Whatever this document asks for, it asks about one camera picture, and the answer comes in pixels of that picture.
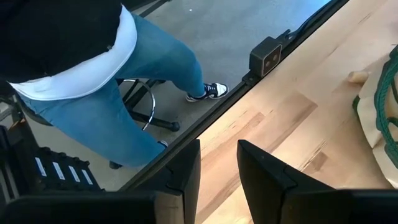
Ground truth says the beige green gardening bag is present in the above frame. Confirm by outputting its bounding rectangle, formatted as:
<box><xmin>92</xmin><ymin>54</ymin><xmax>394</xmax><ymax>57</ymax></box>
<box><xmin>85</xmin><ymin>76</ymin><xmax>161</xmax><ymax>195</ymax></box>
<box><xmin>352</xmin><ymin>43</ymin><xmax>398</xmax><ymax>190</ymax></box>

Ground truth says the black camera cable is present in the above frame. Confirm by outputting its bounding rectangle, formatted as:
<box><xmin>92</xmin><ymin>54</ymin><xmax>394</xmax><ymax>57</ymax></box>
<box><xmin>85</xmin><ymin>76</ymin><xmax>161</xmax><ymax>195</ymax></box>
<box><xmin>278</xmin><ymin>0</ymin><xmax>332</xmax><ymax>43</ymax></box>

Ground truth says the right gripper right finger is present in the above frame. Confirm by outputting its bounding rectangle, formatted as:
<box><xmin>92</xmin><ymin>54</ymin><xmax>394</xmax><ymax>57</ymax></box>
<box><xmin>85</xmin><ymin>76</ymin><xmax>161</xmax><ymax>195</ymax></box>
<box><xmin>237</xmin><ymin>139</ymin><xmax>398</xmax><ymax>224</ymax></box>

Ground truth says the hand rake wooden handle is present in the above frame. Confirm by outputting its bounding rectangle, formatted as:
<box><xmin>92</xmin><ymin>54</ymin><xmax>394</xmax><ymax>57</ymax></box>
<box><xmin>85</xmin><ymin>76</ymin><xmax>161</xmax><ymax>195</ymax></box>
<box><xmin>347</xmin><ymin>70</ymin><xmax>371</xmax><ymax>84</ymax></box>

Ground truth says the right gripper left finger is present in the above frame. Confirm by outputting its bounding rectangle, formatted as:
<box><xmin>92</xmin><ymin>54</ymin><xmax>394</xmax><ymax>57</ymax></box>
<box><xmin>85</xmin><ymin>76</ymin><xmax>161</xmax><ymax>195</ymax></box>
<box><xmin>0</xmin><ymin>139</ymin><xmax>202</xmax><ymax>224</ymax></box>

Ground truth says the black table-level camera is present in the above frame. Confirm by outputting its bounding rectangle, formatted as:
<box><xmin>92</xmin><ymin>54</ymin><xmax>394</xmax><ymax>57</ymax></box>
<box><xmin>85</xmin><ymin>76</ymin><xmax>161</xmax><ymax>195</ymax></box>
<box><xmin>248</xmin><ymin>35</ymin><xmax>284</xmax><ymax>78</ymax></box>

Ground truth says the person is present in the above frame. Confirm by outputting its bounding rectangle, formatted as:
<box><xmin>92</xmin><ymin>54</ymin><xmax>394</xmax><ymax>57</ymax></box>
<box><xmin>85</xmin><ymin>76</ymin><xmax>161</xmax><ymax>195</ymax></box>
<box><xmin>0</xmin><ymin>0</ymin><xmax>230</xmax><ymax>170</ymax></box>

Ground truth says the black rack with white labels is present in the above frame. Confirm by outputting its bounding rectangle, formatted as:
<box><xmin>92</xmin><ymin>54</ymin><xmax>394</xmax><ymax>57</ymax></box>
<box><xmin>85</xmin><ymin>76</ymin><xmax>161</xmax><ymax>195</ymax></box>
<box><xmin>0</xmin><ymin>124</ymin><xmax>103</xmax><ymax>200</ymax></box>

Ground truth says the black stool with chrome ring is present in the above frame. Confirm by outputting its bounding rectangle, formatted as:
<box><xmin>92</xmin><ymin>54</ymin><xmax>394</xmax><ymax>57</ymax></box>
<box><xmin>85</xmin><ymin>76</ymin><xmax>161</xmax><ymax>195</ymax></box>
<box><xmin>18</xmin><ymin>77</ymin><xmax>182</xmax><ymax>170</ymax></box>

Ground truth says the black aluminium table frame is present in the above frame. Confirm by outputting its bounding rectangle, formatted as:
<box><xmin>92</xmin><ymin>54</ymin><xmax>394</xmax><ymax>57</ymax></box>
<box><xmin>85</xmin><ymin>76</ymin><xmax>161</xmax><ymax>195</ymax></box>
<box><xmin>119</xmin><ymin>0</ymin><xmax>351</xmax><ymax>192</ymax></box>

